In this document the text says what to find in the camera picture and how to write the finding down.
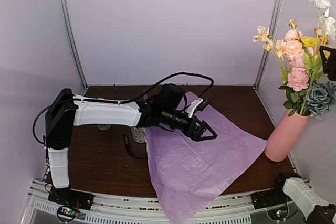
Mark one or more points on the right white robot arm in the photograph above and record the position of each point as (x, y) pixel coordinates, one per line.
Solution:
(314, 208)

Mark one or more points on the orange flower stem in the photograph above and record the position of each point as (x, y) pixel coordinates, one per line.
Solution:
(323, 38)

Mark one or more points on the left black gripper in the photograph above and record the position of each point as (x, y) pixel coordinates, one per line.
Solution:
(189, 131)

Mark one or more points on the yellow flower stem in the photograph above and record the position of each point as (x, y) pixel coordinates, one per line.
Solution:
(310, 42)

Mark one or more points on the blue hydrangea flower stem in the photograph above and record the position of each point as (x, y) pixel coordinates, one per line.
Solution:
(321, 99)

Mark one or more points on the peach pink rose stem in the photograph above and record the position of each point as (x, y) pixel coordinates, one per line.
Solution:
(293, 46)

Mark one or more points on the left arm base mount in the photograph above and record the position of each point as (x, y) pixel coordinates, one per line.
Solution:
(71, 205)

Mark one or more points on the white mug yellow inside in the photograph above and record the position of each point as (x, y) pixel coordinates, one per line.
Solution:
(139, 134)

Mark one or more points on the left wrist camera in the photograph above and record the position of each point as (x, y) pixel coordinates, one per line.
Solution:
(198, 104)

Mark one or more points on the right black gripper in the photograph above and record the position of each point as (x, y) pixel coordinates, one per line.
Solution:
(331, 62)

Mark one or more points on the left aluminium frame post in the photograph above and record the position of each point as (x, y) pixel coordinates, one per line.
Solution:
(72, 43)

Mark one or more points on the purple tissue paper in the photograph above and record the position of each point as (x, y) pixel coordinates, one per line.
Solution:
(181, 167)

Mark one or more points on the pink carnation flower stem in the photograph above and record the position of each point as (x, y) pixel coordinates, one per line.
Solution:
(296, 86)

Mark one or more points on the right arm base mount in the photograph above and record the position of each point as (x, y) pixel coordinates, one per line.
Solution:
(276, 204)

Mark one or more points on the white flower stem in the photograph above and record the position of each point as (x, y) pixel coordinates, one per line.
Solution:
(319, 61)

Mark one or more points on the pink cylindrical vase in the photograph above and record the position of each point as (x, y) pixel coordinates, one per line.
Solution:
(284, 136)

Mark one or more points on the white mug floral print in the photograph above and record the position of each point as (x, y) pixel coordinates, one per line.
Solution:
(104, 127)

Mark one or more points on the front aluminium rail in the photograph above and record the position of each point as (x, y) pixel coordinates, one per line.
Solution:
(231, 208)

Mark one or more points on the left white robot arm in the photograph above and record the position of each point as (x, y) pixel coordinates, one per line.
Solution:
(69, 110)

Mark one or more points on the peach poppy flower stem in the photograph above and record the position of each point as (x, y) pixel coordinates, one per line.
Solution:
(277, 48)

